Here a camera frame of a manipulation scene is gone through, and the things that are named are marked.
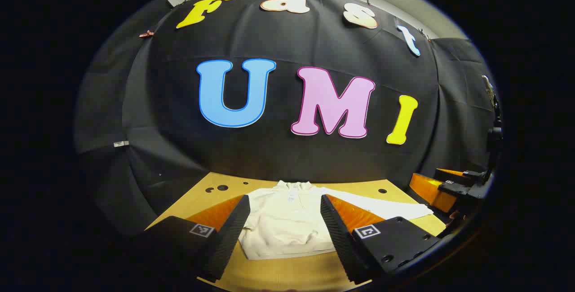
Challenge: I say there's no white sweatshirt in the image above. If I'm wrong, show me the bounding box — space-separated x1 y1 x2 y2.
238 181 434 260

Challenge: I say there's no black backdrop cloth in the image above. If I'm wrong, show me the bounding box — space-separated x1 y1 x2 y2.
74 0 501 239

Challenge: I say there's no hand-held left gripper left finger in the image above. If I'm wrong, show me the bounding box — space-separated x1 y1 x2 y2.
135 195 251 283

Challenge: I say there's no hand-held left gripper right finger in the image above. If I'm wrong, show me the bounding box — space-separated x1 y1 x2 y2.
320 194 442 285

